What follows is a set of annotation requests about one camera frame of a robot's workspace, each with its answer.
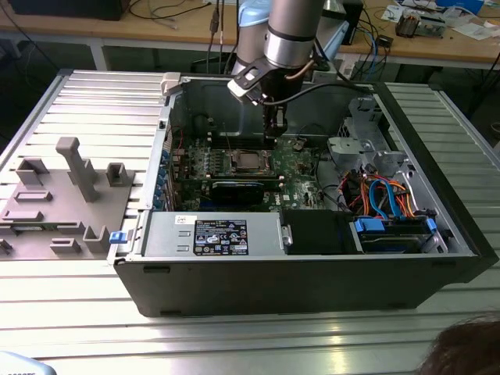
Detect hard disk in blue carrier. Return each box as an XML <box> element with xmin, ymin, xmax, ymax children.
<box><xmin>349</xmin><ymin>217</ymin><xmax>438</xmax><ymax>255</ymax></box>

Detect blue cardboard box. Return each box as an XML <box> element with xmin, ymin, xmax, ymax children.
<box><xmin>436</xmin><ymin>0</ymin><xmax>485</xmax><ymax>13</ymax></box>

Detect small finned heat sink cooler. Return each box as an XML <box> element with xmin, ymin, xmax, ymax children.
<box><xmin>395</xmin><ymin>10</ymin><xmax>422</xmax><ymax>39</ymax></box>

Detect white printed leaflet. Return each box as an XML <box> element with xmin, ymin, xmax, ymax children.
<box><xmin>380</xmin><ymin>3</ymin><xmax>407</xmax><ymax>23</ymax></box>

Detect black graphics card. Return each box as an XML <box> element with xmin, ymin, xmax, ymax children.
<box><xmin>210</xmin><ymin>178</ymin><xmax>266</xmax><ymax>205</ymax></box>

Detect thick black gripper cable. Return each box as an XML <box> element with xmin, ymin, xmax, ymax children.
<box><xmin>259</xmin><ymin>46</ymin><xmax>374</xmax><ymax>106</ymax></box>

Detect thin metal locking lever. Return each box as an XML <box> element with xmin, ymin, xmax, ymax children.
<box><xmin>223</xmin><ymin>122</ymin><xmax>236</xmax><ymax>156</ymax></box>

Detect black upright box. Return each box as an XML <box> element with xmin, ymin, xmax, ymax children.
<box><xmin>348</xmin><ymin>0</ymin><xmax>365</xmax><ymax>46</ymax></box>

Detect black drive bay cover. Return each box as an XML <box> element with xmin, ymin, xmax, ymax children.
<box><xmin>281</xmin><ymin>209</ymin><xmax>355</xmax><ymax>255</ymax></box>

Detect black equipment box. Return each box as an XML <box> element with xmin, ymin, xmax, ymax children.
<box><xmin>7</xmin><ymin>0</ymin><xmax>128</xmax><ymax>21</ymax></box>

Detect blue flat data wire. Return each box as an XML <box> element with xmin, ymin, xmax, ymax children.
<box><xmin>368</xmin><ymin>178</ymin><xmax>405</xmax><ymax>222</ymax></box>

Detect grey power supply with label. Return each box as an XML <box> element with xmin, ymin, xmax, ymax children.
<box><xmin>142</xmin><ymin>212</ymin><xmax>284</xmax><ymax>258</ymax></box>

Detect wooden desk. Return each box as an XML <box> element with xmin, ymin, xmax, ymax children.
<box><xmin>0</xmin><ymin>0</ymin><xmax>500</xmax><ymax>73</ymax></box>

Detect orange power wire bundle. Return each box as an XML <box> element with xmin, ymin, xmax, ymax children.
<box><xmin>347</xmin><ymin>175</ymin><xmax>417</xmax><ymax>220</ymax></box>

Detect CPU socket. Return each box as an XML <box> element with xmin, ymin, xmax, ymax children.
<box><xmin>228</xmin><ymin>148</ymin><xmax>276</xmax><ymax>176</ymax></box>

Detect green motherboard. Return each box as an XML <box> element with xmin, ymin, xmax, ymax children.
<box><xmin>171</xmin><ymin>134</ymin><xmax>343</xmax><ymax>215</ymax></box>

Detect white paper sheets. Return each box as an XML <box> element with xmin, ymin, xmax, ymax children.
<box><xmin>448</xmin><ymin>21</ymin><xmax>499</xmax><ymax>40</ymax></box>

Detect black and grey PC case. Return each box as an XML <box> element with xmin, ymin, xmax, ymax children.
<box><xmin>107</xmin><ymin>75</ymin><xmax>500</xmax><ymax>319</ymax></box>

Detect grey electronic module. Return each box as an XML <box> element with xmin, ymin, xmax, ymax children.
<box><xmin>420</xmin><ymin>13</ymin><xmax>447</xmax><ymax>39</ymax></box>

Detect person's brown-haired head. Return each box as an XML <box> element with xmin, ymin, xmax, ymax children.
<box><xmin>423</xmin><ymin>314</ymin><xmax>500</xmax><ymax>375</ymax></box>

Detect metal socket cover frame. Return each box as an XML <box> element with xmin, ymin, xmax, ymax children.
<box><xmin>230</xmin><ymin>149</ymin><xmax>274</xmax><ymax>175</ymax></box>

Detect white wrist camera, black bracket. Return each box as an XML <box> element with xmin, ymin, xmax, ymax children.
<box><xmin>227</xmin><ymin>58</ymin><xmax>271</xmax><ymax>107</ymax></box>

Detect silver metal disk bay cage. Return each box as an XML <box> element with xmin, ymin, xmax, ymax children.
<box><xmin>327</xmin><ymin>96</ymin><xmax>417</xmax><ymax>185</ymax></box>

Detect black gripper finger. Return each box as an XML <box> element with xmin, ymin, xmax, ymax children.
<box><xmin>263</xmin><ymin>116</ymin><xmax>289</xmax><ymax>152</ymax></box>

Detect silver CPU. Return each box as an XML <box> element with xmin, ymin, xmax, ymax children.
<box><xmin>237</xmin><ymin>153</ymin><xmax>262</xmax><ymax>170</ymax></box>

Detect pale grey device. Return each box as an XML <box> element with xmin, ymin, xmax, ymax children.
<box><xmin>0</xmin><ymin>350</ymin><xmax>54</xmax><ymax>375</ymax></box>

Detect grey parts rack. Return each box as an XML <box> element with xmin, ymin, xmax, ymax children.
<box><xmin>0</xmin><ymin>136</ymin><xmax>136</xmax><ymax>261</ymax></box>

